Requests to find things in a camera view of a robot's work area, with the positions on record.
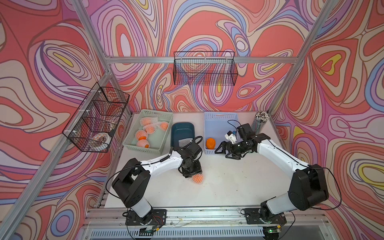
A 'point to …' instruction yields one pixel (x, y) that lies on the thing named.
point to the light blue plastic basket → (216, 125)
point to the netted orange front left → (143, 143)
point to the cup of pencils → (261, 117)
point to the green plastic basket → (157, 141)
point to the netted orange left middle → (141, 135)
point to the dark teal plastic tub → (181, 130)
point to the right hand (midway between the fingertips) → (222, 157)
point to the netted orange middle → (150, 129)
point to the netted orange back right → (163, 125)
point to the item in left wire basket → (101, 139)
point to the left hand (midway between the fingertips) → (201, 174)
